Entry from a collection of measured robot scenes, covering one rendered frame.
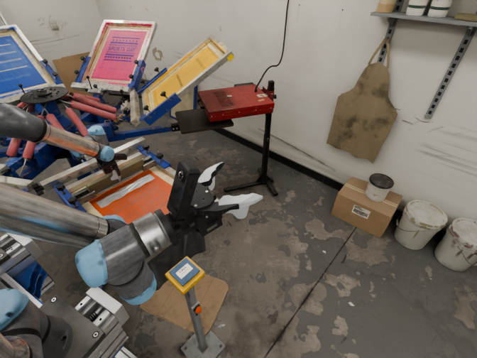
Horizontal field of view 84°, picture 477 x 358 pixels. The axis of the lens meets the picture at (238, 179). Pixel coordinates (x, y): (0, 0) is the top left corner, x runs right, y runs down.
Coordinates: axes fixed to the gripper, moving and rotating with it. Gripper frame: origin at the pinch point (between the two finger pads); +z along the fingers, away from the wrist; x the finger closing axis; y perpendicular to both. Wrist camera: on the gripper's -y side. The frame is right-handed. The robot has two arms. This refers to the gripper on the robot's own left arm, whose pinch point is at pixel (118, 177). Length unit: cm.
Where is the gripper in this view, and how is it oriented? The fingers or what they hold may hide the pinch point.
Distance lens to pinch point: 177.8
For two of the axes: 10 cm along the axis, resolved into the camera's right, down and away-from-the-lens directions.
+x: 7.5, 4.3, -5.1
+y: -6.7, 4.8, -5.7
